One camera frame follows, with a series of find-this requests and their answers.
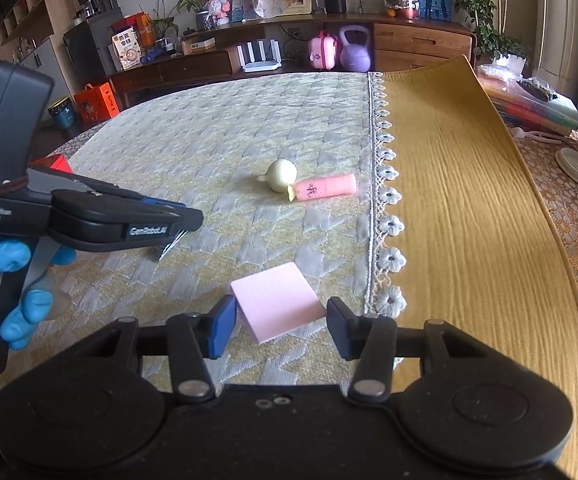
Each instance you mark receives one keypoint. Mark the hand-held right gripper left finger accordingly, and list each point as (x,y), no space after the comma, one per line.
(221,329)

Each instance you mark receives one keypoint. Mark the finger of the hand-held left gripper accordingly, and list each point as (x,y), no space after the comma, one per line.
(79,181)
(159,222)

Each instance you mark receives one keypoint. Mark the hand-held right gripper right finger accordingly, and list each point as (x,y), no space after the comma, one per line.
(337,327)

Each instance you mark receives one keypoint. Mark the pink block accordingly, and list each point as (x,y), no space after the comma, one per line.
(279,300)

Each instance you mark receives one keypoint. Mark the dark trash bin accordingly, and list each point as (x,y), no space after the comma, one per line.
(64,112)

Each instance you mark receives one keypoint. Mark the orange printed carton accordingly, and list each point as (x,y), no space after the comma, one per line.
(96,104)

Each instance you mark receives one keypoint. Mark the white quilted tablecloth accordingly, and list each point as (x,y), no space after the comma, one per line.
(219,135)

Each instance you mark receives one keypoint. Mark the cream garlic toy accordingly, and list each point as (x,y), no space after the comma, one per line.
(281,175)

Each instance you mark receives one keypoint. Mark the black mini fridge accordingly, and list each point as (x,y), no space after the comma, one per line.
(89,47)

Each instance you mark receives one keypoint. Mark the printed snack box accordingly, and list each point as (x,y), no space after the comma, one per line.
(128,50)

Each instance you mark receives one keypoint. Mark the pink tube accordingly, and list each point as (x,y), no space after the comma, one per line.
(326,186)

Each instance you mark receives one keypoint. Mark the blue toy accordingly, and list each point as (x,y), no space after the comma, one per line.
(151,54)

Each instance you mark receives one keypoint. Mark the orange box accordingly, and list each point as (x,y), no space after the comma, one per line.
(139,26)

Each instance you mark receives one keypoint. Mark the small leafy plant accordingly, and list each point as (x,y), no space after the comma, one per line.
(164,22)

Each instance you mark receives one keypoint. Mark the white flat box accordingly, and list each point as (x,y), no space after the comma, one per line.
(199,46)

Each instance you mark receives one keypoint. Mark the white router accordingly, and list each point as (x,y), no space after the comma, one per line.
(259,57)

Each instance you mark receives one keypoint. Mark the potted plant in dark pot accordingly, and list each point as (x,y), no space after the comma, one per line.
(204,20)

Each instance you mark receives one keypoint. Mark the pink small case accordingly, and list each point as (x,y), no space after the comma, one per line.
(323,52)

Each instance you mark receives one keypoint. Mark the purple kettlebell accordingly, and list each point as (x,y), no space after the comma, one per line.
(355,54)

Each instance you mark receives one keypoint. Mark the wooden cabinet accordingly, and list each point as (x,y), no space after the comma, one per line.
(419,45)

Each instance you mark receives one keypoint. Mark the stack of plastic folders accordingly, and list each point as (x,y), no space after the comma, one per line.
(534,105)

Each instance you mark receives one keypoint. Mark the tall green plant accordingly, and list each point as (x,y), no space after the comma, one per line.
(484,10)

